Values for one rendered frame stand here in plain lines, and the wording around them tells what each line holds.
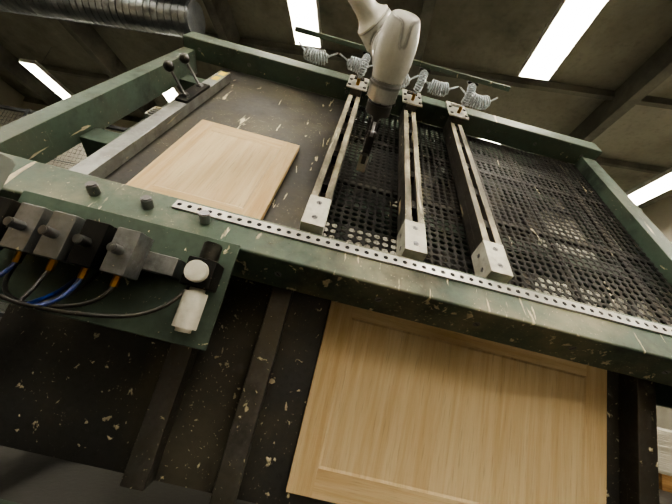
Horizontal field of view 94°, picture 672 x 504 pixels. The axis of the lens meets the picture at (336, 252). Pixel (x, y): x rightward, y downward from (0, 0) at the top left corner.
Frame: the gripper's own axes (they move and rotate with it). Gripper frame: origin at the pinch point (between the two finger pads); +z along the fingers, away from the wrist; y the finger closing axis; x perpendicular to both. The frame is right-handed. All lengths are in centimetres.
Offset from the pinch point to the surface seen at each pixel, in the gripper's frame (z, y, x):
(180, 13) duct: 31, 251, 199
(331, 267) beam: 3.4, -47.7, 2.0
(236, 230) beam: 3, -44, 27
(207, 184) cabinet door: 7, -25, 43
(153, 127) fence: 4, -7, 69
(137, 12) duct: 41, 253, 245
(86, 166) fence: 4, -34, 71
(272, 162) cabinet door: 6.3, -5.1, 29.5
